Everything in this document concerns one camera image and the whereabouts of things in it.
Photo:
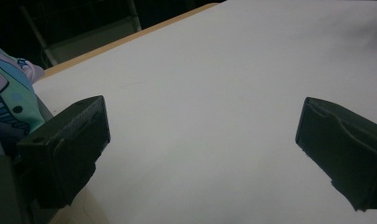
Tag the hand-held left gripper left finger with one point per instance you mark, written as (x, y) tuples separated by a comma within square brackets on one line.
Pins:
[(68, 149)]

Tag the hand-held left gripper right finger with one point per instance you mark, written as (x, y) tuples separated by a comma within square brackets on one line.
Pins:
[(342, 149)]

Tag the seahorse print swimsuit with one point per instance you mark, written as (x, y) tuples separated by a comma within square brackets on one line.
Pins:
[(12, 93)]

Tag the wooden table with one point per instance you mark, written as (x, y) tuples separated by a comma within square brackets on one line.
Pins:
[(84, 59)]

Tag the white metal table frame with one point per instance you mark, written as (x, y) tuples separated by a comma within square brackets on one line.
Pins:
[(93, 40)]

